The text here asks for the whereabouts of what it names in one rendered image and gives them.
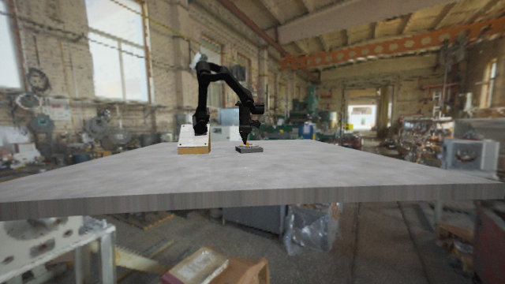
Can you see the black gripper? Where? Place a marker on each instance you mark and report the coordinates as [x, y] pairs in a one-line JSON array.
[[244, 128]]

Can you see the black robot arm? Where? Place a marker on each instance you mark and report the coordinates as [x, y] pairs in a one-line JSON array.
[[205, 77]]

